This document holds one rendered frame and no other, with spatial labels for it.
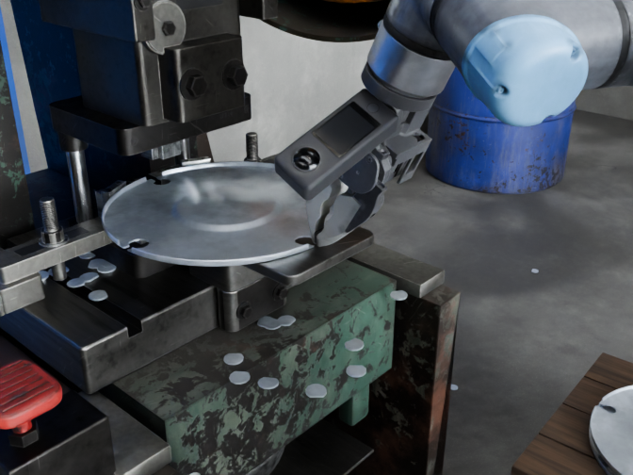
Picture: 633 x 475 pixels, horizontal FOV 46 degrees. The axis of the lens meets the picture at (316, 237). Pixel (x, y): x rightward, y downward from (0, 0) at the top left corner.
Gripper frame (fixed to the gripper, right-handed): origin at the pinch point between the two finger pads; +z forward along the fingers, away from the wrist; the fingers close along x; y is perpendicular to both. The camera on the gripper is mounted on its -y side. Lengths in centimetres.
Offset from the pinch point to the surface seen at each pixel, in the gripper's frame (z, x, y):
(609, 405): 30, -36, 50
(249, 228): 4.7, 7.5, -1.3
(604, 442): 29, -39, 40
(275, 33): 72, 118, 141
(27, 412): 4.5, 0.5, -33.0
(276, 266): 1.6, 0.0, -5.6
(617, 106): 99, 39, 334
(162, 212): 9.5, 17.4, -4.7
